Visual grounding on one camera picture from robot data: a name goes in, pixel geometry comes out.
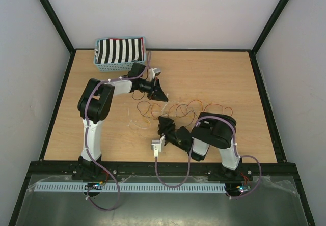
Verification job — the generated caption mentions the black white striped cloth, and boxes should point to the black white striped cloth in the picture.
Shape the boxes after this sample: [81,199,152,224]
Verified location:
[94,37,145,64]

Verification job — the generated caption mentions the light blue slotted cable duct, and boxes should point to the light blue slotted cable duct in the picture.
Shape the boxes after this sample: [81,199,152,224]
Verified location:
[34,182,225,193]

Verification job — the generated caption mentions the dark purple wire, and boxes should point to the dark purple wire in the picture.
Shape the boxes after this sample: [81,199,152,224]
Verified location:
[136,101,204,126]

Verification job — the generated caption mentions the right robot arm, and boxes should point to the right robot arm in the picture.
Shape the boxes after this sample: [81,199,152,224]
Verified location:
[158,112,241,180]

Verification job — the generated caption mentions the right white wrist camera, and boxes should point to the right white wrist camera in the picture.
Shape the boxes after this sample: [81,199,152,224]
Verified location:
[151,135,166,158]

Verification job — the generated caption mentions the yellow wire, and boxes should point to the yellow wire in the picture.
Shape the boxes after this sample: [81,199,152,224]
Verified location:
[142,100,234,125]

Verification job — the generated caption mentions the purple cable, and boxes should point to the purple cable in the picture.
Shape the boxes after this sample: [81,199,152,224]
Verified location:
[84,51,153,210]
[154,115,263,199]

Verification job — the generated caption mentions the light blue plastic basket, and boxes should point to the light blue plastic basket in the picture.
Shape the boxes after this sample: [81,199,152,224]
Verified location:
[93,36,146,72]

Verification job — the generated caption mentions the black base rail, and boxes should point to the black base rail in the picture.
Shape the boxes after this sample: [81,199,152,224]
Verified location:
[28,161,253,183]

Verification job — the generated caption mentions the black enclosure frame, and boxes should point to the black enclosure frame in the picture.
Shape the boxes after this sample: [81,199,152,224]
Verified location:
[9,0,315,225]

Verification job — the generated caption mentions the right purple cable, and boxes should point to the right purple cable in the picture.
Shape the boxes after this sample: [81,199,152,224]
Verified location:
[154,115,263,199]

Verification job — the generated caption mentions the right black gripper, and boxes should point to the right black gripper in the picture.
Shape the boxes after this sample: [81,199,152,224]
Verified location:
[157,115,189,152]

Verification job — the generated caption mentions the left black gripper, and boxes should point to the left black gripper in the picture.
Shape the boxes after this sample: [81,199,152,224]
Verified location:
[139,77,169,103]

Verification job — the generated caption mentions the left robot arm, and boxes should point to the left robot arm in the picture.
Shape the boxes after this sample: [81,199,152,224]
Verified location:
[77,63,168,179]

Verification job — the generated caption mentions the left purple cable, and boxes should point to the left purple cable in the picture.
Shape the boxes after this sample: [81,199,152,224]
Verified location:
[84,51,153,210]

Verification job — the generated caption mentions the white zip tie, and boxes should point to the white zip tie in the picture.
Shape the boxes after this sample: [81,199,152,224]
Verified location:
[160,93,169,116]

